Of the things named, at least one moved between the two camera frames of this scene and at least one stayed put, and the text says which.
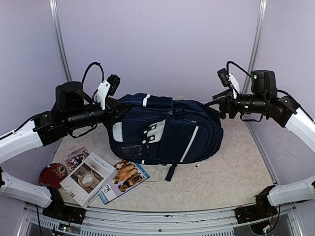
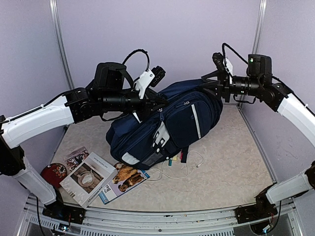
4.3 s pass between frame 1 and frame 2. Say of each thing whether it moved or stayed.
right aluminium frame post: stayed
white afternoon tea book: stayed
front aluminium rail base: stayed
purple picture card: stayed
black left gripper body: moved
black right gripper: moved
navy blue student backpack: moved
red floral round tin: stayed
